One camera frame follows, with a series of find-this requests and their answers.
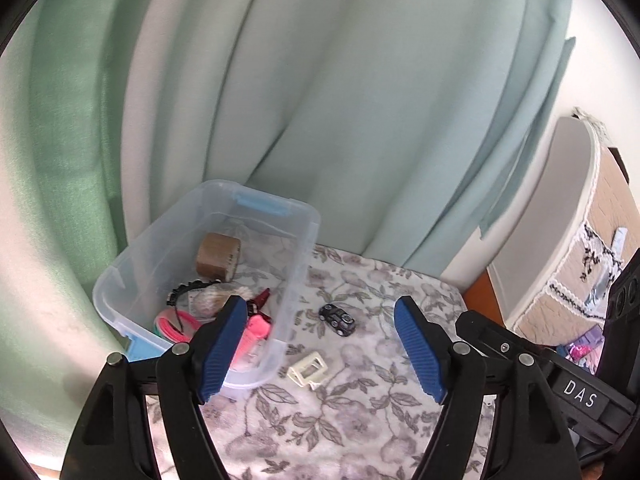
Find cream hair clip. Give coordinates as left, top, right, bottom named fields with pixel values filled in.
left=287, top=352, right=329, bottom=391

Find pale green curtain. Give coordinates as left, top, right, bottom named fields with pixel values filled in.
left=0, top=0, right=576, bottom=461

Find black studded headband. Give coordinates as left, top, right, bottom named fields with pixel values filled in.
left=166, top=281, right=217, bottom=307

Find black toy car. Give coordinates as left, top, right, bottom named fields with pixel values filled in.
left=319, top=303, right=357, bottom=337

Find pink teal hair tie bundle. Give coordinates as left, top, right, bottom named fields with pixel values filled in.
left=154, top=310, right=202, bottom=344

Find clear plastic container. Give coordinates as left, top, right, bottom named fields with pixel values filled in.
left=92, top=180, right=322, bottom=403

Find wooden bed frame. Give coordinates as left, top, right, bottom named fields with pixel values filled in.
left=462, top=267, right=512, bottom=332

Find colourful printed packet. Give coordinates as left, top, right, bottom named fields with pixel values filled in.
left=564, top=327, right=607, bottom=372

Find silver foil piece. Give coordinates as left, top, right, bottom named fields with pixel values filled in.
left=590, top=269, right=614, bottom=307

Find white paper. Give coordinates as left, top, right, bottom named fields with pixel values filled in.
left=191, top=287, right=236, bottom=317

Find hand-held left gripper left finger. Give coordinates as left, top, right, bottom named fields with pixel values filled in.
left=59, top=294, right=251, bottom=480

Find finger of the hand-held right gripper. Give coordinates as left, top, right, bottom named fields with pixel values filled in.
left=455, top=310, right=549, bottom=362

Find grey floral blanket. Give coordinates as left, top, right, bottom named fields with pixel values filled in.
left=145, top=244, right=501, bottom=480

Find white padded headboard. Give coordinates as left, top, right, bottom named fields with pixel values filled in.
left=487, top=115, right=602, bottom=332

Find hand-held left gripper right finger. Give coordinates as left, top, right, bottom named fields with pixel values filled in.
left=393, top=295, right=576, bottom=480

